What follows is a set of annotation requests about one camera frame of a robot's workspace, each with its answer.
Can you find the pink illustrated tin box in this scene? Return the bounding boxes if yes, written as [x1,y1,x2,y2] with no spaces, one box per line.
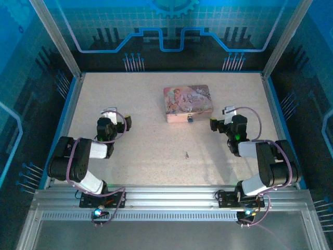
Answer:
[163,84,213,124]

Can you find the black connector with light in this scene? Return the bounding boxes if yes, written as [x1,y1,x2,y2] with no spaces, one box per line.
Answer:
[92,208,110,218]
[236,209,257,220]

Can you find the grey metal sheet panel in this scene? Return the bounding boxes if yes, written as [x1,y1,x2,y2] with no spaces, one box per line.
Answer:
[31,221,313,250]

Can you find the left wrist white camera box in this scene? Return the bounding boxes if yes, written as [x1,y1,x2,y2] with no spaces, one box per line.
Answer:
[100,106,118,125]

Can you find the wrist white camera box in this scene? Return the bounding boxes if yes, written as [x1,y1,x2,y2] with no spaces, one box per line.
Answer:
[222,106,238,118]
[100,106,118,125]

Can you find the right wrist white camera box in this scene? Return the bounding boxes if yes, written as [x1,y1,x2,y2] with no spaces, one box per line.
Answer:
[222,106,238,118]

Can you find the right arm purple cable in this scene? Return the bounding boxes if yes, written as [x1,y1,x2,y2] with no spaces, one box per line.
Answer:
[226,106,293,229]

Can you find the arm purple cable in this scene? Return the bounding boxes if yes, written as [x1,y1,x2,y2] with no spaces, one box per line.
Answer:
[226,106,293,229]
[65,110,131,228]

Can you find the aluminium side rail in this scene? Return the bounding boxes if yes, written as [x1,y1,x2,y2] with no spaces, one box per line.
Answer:
[260,72,300,190]
[43,72,86,190]

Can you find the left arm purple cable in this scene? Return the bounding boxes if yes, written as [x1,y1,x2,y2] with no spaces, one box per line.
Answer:
[65,110,131,228]

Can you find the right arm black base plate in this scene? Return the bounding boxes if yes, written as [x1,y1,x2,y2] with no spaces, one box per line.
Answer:
[215,190,266,209]

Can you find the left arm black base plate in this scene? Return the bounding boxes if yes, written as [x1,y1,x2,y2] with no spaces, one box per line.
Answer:
[79,191,125,209]

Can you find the aluminium front rail beam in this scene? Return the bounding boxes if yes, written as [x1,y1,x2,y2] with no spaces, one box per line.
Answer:
[30,185,317,212]

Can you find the grey slotted cable duct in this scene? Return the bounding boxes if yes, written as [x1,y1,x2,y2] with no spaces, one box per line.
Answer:
[41,211,261,222]

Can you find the aluminium corner post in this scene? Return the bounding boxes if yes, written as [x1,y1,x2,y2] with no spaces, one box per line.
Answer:
[261,0,305,80]
[28,0,84,80]

